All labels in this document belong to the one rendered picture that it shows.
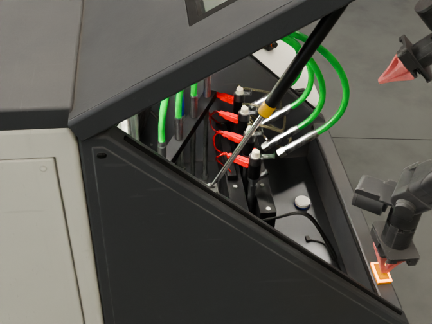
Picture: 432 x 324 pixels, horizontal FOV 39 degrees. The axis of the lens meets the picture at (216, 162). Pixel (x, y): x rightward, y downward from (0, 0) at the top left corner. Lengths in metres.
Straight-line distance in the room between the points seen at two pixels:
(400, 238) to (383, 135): 2.12
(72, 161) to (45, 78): 0.12
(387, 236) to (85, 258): 0.58
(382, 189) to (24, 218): 0.64
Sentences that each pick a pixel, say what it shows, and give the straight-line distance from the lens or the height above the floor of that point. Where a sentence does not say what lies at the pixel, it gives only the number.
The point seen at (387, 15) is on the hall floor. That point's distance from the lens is 4.51.
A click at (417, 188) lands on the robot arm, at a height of 1.26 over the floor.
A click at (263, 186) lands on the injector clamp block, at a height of 0.98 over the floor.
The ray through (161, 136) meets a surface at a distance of 1.25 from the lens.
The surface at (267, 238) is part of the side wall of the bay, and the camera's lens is 0.99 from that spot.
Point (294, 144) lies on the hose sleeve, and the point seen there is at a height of 1.14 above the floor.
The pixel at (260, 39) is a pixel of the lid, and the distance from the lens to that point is 0.73.
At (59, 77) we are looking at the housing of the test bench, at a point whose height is 1.50.
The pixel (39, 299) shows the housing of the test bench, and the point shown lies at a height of 1.12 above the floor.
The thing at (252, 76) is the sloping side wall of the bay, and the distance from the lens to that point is 1.58.
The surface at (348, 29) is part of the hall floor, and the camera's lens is 4.25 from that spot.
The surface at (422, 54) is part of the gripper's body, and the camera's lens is 1.38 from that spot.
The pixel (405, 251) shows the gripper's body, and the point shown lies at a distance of 1.25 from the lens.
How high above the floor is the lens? 1.95
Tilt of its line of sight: 41 degrees down
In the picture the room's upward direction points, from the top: 2 degrees clockwise
